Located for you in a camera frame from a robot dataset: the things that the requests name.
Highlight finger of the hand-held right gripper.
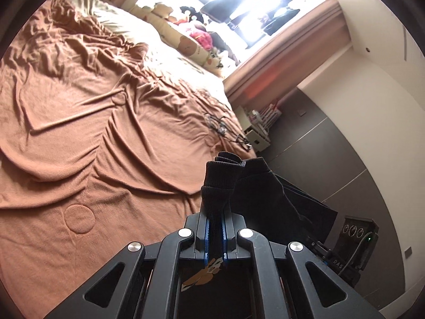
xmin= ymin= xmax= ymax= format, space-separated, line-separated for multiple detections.
xmin=307 ymin=234 xmax=334 ymax=266

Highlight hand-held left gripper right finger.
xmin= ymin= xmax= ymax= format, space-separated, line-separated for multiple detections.
xmin=222 ymin=203 xmax=386 ymax=319

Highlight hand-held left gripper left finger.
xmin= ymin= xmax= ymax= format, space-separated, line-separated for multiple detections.
xmin=43 ymin=203 xmax=210 ymax=319

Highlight black garment with orange print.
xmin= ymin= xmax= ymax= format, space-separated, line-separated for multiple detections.
xmin=181 ymin=151 xmax=339 ymax=288

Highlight metal clothes hanger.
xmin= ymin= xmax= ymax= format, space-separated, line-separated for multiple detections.
xmin=234 ymin=133 xmax=253 ymax=150
xmin=204 ymin=114 xmax=230 ymax=135

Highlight cream nightstand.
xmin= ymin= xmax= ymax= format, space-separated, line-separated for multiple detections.
xmin=237 ymin=106 xmax=273 ymax=152

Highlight striped paper bag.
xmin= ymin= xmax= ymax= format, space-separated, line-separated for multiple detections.
xmin=259 ymin=98 xmax=283 ymax=123

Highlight brown blanket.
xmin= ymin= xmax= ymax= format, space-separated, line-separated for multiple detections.
xmin=0 ymin=0 xmax=258 ymax=309

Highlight bear print long pillow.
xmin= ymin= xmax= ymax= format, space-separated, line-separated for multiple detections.
xmin=131 ymin=3 xmax=226 ymax=77

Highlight pink plush toy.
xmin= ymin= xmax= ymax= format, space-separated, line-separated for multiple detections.
xmin=189 ymin=23 xmax=215 ymax=49

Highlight dark hanging small garments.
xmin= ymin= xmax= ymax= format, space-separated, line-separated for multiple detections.
xmin=262 ymin=0 xmax=301 ymax=37

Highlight black and white plush toy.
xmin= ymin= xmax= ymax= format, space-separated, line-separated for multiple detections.
xmin=179 ymin=5 xmax=200 ymax=20

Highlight pale plush toy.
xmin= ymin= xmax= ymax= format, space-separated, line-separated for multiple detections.
xmin=134 ymin=3 xmax=173 ymax=20

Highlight cream bed sheet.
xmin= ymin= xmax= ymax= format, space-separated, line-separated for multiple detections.
xmin=60 ymin=0 xmax=233 ymax=107

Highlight thin black cable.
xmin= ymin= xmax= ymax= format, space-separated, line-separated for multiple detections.
xmin=204 ymin=113 xmax=253 ymax=151

